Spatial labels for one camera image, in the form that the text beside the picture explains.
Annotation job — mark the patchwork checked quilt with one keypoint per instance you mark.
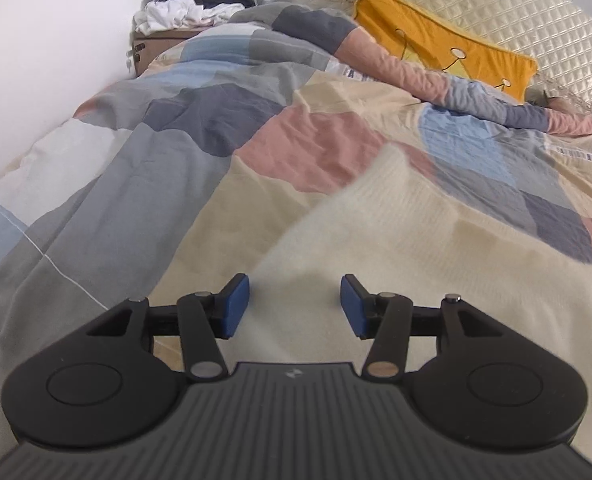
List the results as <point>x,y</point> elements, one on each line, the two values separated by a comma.
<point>176,170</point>

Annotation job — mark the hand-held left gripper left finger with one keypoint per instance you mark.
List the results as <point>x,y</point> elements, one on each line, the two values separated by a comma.
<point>236,305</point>

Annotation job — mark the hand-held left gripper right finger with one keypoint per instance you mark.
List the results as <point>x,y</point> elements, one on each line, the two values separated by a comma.
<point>355,305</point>

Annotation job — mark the cream striped fleece blanket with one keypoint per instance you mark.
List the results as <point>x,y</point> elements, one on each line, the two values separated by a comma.
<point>426,240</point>

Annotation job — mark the cardboard box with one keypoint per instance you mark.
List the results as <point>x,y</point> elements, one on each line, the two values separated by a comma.
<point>148,52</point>

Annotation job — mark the pile of white clothes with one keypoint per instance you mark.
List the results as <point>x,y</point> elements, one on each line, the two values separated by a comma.
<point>171,15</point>

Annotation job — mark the yellow crown-print pillow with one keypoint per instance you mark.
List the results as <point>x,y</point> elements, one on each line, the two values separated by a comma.
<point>426,40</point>

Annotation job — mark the cream quilted headboard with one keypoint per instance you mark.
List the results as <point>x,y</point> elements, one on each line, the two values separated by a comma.
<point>551,15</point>

